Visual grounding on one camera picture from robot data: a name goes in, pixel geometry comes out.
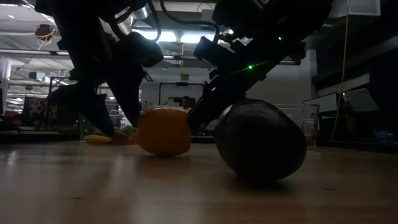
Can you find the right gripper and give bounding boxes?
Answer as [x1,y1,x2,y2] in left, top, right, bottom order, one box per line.
[188,39,305,131]

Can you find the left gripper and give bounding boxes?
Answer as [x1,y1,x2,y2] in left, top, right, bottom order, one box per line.
[46,34,146,136]

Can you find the small red radish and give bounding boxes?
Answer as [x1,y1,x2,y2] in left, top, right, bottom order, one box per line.
[111,129,130,146]

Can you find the yellow corn cob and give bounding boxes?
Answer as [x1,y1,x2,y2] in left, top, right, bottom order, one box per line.
[83,134,113,145]

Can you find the yellow bell pepper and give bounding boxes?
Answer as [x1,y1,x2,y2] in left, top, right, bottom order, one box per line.
[137,105,192,156]

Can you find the person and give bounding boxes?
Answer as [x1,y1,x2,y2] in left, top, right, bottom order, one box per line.
[177,95,193,113]

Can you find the bright ceiling light panel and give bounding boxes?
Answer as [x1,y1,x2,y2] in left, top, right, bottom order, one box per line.
[136,29,178,44]
[179,32,218,44]

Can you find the patterned fabric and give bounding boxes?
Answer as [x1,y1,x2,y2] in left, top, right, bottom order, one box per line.
[21,96,60,127]

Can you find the yellow and black reel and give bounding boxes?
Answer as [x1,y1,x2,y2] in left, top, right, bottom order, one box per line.
[34,23,57,42]

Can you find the light grey desk panel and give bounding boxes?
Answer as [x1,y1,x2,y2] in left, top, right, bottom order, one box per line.
[302,92,339,113]
[341,87,381,113]

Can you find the white ceiling box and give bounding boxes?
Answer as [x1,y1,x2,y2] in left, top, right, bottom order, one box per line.
[329,0,382,18]

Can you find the blue object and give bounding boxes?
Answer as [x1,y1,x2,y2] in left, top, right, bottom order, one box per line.
[373,128,396,144]

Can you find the black door frame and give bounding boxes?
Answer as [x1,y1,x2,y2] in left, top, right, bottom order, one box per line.
[159,82,205,108]

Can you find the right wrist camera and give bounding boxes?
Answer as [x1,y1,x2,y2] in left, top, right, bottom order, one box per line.
[193,35,228,66]

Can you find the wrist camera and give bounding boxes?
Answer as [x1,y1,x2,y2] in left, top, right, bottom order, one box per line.
[114,30,165,68]
[193,35,228,66]

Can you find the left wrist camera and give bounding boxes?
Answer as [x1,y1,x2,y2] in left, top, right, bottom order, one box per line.
[114,30,165,68]

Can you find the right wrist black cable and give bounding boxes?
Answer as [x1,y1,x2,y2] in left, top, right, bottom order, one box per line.
[159,0,221,43]

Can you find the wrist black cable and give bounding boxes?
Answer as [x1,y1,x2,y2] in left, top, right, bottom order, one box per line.
[159,0,221,43]
[147,0,162,43]

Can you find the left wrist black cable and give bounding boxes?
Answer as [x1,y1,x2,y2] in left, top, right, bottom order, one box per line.
[147,0,162,43]

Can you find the silver ventilation duct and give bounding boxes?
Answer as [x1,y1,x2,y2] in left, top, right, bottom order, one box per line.
[116,2,152,35]

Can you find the yellow cable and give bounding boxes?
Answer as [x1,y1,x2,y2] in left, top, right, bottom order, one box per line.
[331,0,351,141]

